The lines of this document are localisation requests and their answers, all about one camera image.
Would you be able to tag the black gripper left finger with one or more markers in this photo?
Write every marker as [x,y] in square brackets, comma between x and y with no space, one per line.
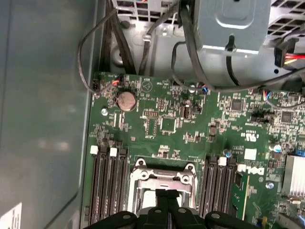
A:
[159,214]

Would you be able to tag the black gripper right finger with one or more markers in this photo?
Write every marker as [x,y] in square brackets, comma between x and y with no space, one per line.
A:
[176,214]

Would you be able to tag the black RAM slot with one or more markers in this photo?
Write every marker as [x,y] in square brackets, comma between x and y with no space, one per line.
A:
[231,186]
[210,186]
[104,181]
[221,186]
[123,181]
[94,181]
[113,181]

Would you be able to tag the CPU socket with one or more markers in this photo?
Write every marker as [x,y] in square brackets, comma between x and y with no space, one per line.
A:
[139,169]

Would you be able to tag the green motherboard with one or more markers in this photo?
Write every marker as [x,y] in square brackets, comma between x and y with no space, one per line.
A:
[152,143]

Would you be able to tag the internal USB port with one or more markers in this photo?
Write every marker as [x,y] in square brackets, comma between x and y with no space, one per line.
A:
[186,112]

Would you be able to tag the round coin battery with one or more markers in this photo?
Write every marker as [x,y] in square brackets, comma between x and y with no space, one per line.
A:
[125,101]

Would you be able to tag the silver finned heatsink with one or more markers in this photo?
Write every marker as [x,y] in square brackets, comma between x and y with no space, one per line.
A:
[295,174]

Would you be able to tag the white case label sticker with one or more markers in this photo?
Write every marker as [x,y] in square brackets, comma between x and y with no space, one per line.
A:
[12,217]

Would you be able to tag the black PC case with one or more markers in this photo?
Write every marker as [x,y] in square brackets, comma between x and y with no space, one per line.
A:
[47,95]

